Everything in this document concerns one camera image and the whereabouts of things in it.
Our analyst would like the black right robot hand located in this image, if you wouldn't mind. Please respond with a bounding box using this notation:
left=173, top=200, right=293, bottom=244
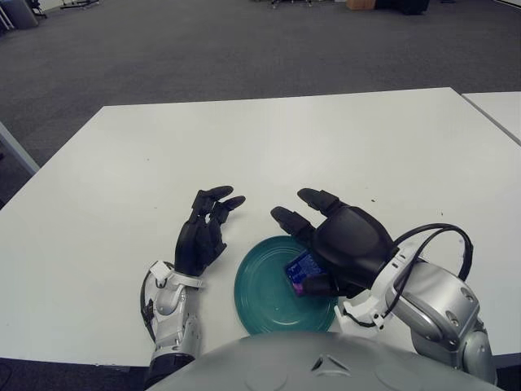
left=270, top=187, right=400, bottom=298

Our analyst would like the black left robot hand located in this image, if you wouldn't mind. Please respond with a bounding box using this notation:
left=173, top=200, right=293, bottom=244
left=174, top=185, right=247, bottom=276

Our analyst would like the blue purple gum pack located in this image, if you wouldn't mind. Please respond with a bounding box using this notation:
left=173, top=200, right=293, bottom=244
left=283, top=248, right=327, bottom=297

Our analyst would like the round green plate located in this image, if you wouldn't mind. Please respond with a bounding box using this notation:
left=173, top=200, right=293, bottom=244
left=234, top=235, right=339, bottom=336

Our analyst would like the grey robot torso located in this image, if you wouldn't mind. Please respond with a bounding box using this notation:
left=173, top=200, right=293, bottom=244
left=148, top=330, right=501, bottom=391

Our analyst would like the white neighbouring table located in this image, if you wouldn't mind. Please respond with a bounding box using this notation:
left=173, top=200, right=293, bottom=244
left=462, top=91, right=521, bottom=147

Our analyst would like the grey edged side table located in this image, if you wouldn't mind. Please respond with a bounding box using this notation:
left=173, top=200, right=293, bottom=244
left=0, top=121, right=41, bottom=174

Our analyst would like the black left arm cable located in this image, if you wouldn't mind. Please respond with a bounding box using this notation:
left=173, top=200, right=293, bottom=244
left=140, top=271, right=160, bottom=343

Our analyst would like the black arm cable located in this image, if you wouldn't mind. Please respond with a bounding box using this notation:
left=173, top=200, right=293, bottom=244
left=380, top=222, right=475, bottom=321
left=140, top=271, right=160, bottom=343

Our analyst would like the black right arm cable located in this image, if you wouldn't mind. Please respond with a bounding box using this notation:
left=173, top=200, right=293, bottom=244
left=380, top=222, right=475, bottom=321

